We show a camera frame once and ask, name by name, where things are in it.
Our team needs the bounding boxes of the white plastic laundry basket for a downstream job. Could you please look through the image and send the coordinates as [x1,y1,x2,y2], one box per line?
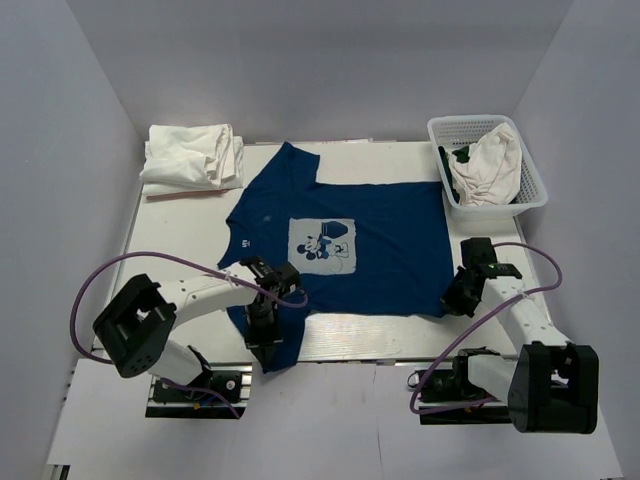
[427,114,548,221]

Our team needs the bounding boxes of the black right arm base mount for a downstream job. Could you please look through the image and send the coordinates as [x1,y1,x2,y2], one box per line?
[416,368,510,426]

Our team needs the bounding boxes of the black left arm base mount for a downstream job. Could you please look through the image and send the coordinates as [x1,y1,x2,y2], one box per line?
[145,364,252,420]

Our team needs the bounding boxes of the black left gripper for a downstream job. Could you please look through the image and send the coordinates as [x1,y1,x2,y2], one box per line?
[242,302,282,367]

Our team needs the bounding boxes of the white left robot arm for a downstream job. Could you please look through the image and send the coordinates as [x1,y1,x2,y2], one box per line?
[93,263,281,399]

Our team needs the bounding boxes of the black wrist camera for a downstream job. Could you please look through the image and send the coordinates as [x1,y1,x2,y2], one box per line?
[460,237,498,269]
[240,256,301,298]

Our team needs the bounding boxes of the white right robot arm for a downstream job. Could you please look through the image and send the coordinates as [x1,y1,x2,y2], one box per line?
[442,263,599,434]

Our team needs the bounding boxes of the folded white t-shirt lower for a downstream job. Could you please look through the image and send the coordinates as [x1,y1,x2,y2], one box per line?
[139,136,244,193]

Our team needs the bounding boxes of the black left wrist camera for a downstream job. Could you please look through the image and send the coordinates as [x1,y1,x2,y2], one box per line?
[240,256,301,298]

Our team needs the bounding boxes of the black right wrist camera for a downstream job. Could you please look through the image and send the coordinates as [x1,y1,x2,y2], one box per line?
[460,237,498,269]

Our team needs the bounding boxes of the blue Mickey print t-shirt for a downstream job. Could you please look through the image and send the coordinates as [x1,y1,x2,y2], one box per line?
[218,143,454,372]

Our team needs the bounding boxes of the crumpled white t-shirt in basket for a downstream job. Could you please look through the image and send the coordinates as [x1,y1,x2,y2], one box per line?
[450,123,523,207]

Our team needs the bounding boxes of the dark green garment in basket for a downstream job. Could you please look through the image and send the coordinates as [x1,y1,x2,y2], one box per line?
[438,145,470,202]

